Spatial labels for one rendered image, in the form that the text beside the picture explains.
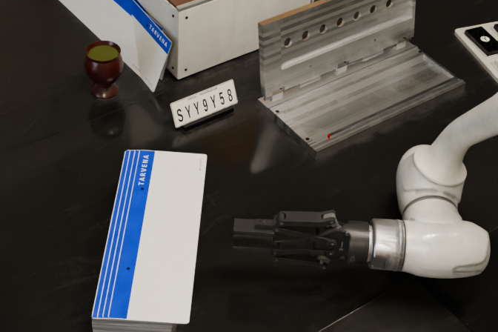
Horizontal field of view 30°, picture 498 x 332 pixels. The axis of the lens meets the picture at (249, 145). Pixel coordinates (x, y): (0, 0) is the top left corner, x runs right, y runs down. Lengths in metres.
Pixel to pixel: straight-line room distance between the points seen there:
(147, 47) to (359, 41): 0.48
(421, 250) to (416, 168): 0.17
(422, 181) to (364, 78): 0.50
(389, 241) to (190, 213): 0.35
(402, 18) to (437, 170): 0.62
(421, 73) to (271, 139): 0.42
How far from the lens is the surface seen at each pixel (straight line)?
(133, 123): 2.00
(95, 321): 1.54
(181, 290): 1.55
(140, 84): 2.11
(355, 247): 1.61
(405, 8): 2.22
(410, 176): 1.72
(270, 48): 1.97
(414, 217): 1.66
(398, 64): 2.20
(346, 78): 2.13
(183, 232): 1.64
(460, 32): 2.37
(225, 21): 2.09
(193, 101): 1.98
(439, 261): 1.63
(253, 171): 1.90
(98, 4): 2.26
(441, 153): 1.69
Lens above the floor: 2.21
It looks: 42 degrees down
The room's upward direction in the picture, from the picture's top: 5 degrees clockwise
